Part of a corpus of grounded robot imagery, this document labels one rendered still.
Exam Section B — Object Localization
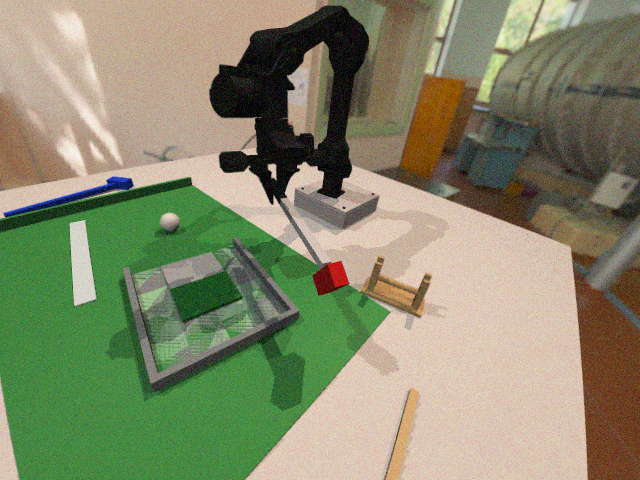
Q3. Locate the green putting mat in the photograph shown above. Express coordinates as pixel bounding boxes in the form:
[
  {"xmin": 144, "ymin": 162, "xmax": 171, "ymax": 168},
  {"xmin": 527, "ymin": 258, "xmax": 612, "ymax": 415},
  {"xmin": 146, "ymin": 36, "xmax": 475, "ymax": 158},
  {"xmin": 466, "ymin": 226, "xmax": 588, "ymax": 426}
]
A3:
[{"xmin": 0, "ymin": 185, "xmax": 390, "ymax": 480}]

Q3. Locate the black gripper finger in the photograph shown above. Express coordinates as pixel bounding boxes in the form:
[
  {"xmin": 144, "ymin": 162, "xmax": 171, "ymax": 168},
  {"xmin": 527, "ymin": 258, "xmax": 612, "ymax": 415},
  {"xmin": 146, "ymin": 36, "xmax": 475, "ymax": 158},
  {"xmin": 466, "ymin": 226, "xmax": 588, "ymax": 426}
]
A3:
[
  {"xmin": 249, "ymin": 167, "xmax": 274, "ymax": 205},
  {"xmin": 276, "ymin": 165, "xmax": 300, "ymax": 193}
]

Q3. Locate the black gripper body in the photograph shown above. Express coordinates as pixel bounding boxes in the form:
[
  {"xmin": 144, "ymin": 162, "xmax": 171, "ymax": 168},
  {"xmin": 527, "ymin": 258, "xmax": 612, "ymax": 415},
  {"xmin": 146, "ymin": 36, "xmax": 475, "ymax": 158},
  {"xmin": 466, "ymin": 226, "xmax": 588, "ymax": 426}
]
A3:
[{"xmin": 219, "ymin": 118, "xmax": 325, "ymax": 173}]

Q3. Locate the white flat strip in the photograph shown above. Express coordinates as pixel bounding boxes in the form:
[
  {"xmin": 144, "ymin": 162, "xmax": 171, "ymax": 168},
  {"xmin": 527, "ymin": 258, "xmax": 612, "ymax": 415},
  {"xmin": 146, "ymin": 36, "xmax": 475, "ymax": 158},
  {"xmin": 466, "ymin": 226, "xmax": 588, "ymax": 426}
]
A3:
[{"xmin": 69, "ymin": 220, "xmax": 97, "ymax": 307}]

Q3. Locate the blue putter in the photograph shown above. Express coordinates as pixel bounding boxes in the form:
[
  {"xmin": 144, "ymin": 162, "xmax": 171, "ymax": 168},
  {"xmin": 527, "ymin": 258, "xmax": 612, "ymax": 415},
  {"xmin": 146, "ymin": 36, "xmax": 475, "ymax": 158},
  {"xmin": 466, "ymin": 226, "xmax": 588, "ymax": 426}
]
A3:
[{"xmin": 3, "ymin": 177, "xmax": 133, "ymax": 217}]

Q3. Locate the white golf ball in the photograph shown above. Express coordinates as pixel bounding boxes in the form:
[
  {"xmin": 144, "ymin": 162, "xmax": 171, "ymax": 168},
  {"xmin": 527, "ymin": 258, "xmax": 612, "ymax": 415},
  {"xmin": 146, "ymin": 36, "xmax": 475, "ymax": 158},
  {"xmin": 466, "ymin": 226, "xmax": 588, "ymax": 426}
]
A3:
[{"xmin": 160, "ymin": 213, "xmax": 180, "ymax": 231}]

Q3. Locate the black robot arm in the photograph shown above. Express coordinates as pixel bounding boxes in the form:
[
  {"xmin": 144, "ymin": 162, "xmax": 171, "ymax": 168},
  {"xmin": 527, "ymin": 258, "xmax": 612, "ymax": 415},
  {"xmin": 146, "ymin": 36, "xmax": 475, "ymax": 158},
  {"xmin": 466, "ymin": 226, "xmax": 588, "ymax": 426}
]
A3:
[{"xmin": 209, "ymin": 6, "xmax": 369, "ymax": 199}]

